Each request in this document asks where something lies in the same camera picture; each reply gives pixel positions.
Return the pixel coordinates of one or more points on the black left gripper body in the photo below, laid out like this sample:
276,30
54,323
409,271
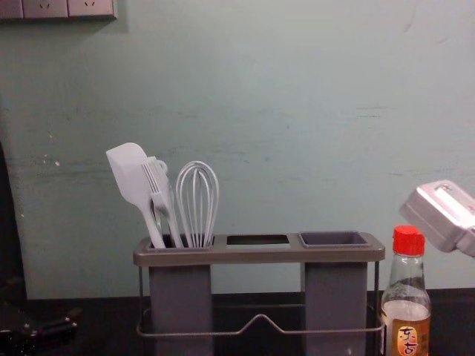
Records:
15,333

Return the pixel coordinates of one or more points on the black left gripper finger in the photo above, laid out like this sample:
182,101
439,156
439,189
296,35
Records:
59,324

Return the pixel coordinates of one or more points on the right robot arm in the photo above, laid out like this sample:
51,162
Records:
434,217

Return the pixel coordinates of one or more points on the grey plastic rack bin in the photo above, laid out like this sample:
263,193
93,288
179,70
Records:
182,296
335,296

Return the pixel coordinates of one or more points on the white silicone spatula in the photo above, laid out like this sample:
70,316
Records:
126,167

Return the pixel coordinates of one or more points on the white plastic fork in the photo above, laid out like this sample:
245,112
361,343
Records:
150,178

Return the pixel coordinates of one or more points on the white plastic tongs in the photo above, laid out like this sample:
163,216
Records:
163,185

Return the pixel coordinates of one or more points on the black table cloth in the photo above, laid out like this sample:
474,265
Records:
256,308

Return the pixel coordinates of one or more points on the grey metal utensil rack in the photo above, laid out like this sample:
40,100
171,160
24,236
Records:
259,252

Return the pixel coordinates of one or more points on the clear bottle with red cap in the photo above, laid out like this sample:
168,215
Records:
406,296

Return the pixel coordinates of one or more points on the grey wall socket panel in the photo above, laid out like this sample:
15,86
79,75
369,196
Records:
55,8

